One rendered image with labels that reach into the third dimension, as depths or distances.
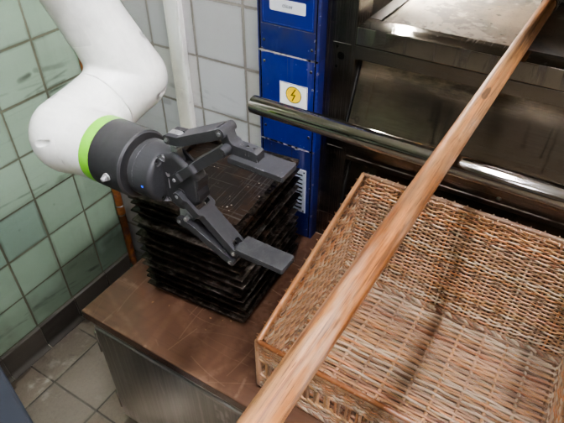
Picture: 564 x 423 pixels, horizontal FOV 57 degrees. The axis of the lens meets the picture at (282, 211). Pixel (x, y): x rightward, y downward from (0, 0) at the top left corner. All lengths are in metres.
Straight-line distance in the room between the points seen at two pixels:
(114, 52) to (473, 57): 0.66
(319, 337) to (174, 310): 0.88
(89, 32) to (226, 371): 0.75
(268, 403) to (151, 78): 0.52
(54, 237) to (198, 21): 0.91
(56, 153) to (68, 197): 1.15
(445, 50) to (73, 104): 0.69
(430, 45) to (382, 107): 0.18
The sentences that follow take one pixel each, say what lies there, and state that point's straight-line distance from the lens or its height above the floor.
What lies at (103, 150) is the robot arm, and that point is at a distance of 0.69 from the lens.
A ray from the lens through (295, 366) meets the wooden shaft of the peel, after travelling 0.45.
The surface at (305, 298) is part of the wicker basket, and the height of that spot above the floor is 0.68.
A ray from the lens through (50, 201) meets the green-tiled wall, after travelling 1.85.
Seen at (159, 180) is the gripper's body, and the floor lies 1.19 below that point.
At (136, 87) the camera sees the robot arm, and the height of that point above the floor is 1.24.
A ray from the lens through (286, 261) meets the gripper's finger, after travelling 0.64.
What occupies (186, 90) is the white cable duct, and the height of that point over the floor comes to 0.92.
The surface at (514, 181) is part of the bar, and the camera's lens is 0.75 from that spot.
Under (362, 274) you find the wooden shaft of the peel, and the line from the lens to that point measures 0.52.
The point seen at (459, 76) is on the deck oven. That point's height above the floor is 1.12.
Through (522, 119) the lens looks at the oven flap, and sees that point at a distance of 1.15.
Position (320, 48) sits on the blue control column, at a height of 1.13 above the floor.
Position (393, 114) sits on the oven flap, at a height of 1.01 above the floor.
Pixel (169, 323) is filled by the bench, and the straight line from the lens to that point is 1.30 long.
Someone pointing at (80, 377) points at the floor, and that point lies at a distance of 2.00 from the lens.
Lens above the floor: 1.58
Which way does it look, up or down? 40 degrees down
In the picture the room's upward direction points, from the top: straight up
